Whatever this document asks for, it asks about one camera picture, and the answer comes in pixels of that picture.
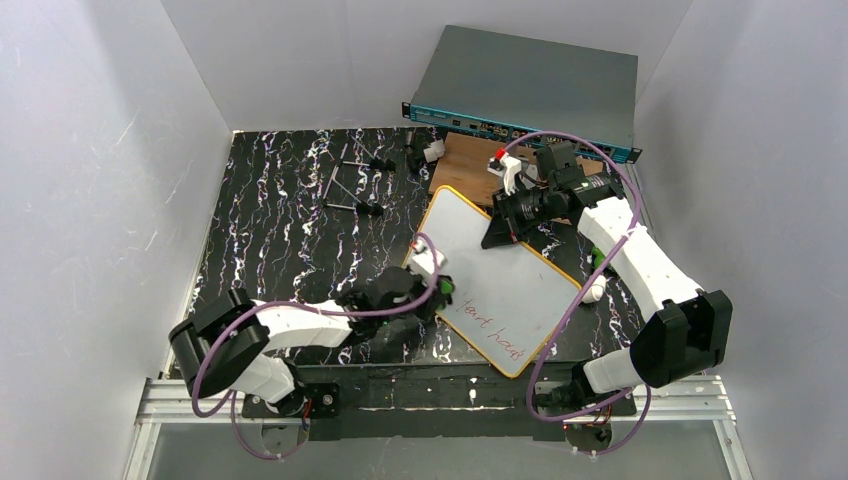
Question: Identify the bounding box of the green black whiteboard eraser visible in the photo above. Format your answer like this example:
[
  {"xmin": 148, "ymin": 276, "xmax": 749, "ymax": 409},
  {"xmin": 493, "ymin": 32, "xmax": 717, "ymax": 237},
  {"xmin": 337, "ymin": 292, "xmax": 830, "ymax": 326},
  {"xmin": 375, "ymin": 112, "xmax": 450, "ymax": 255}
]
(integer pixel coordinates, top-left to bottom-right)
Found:
[{"xmin": 436, "ymin": 276, "xmax": 456, "ymax": 310}]

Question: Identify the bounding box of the yellow framed whiteboard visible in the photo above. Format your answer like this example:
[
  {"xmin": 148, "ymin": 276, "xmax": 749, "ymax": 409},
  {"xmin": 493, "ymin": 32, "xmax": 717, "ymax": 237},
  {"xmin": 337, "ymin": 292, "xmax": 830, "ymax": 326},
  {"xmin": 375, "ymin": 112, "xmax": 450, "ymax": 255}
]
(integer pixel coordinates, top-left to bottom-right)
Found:
[{"xmin": 418, "ymin": 185, "xmax": 582, "ymax": 378}]

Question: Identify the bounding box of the white pvc elbow near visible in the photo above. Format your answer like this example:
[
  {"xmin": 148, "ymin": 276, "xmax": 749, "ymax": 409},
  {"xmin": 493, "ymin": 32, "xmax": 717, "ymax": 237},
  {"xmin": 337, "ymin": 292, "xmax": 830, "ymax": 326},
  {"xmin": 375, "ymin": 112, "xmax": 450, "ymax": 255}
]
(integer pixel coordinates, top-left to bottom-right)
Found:
[{"xmin": 581, "ymin": 275, "xmax": 607, "ymax": 304}]

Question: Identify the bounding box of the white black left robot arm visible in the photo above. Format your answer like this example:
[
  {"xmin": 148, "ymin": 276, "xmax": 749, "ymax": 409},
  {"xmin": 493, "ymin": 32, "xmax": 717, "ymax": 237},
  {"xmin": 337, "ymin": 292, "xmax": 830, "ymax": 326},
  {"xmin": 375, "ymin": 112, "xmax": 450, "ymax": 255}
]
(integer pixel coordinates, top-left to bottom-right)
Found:
[{"xmin": 168, "ymin": 267, "xmax": 456, "ymax": 417}]

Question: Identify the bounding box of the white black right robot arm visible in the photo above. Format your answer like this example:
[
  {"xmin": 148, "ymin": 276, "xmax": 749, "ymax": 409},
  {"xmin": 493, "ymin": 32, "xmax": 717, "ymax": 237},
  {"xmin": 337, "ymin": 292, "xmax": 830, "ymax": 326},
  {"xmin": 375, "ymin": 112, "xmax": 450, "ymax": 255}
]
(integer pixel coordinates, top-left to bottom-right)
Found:
[{"xmin": 481, "ymin": 142, "xmax": 732, "ymax": 412}]

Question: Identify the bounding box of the white pvc elbow far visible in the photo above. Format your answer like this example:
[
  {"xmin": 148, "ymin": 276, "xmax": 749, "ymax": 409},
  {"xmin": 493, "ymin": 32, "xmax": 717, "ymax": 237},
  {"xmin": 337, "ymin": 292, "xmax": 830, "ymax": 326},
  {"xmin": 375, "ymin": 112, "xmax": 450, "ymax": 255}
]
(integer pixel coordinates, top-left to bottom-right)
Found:
[{"xmin": 422, "ymin": 140, "xmax": 446, "ymax": 163}]

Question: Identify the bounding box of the brown wooden board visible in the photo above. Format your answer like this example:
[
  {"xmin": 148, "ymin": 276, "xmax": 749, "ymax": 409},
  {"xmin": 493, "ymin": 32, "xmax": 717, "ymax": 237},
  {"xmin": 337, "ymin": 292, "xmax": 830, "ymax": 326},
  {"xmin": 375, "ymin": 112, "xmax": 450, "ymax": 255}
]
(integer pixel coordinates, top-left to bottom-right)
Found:
[{"xmin": 427, "ymin": 131, "xmax": 605, "ymax": 227}]

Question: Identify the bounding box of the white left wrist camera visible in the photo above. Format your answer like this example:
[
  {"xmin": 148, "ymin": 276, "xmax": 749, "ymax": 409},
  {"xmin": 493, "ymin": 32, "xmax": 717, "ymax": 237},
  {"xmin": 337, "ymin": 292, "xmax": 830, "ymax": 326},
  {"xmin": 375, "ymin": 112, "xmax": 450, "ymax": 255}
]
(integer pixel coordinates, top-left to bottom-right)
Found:
[{"xmin": 406, "ymin": 238, "xmax": 447, "ymax": 278}]

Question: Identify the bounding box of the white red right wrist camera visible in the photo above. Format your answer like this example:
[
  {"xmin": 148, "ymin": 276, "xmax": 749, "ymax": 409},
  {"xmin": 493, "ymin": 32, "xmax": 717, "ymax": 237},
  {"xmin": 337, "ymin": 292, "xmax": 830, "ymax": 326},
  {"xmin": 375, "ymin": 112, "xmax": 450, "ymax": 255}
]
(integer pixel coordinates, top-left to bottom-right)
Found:
[{"xmin": 487, "ymin": 148, "xmax": 523, "ymax": 196}]

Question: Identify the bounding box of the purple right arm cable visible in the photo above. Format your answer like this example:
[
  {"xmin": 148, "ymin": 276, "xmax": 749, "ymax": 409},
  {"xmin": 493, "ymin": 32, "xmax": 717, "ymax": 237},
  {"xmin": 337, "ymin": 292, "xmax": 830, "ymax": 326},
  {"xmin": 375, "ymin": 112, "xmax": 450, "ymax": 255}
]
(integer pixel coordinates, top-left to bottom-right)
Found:
[{"xmin": 503, "ymin": 129, "xmax": 653, "ymax": 457}]

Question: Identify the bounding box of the teal grey network switch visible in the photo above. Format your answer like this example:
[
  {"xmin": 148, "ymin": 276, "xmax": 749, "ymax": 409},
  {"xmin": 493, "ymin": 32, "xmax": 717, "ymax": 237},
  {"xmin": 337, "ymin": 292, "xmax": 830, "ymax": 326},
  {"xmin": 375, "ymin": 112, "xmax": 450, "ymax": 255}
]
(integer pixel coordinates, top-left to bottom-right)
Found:
[{"xmin": 402, "ymin": 25, "xmax": 642, "ymax": 164}]

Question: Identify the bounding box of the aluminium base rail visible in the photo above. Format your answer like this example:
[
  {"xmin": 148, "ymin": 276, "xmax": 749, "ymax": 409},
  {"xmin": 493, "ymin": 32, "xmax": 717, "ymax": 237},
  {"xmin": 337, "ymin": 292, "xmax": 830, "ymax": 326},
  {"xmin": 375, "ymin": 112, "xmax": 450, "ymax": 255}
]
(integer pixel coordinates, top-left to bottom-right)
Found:
[{"xmin": 123, "ymin": 375, "xmax": 753, "ymax": 479}]

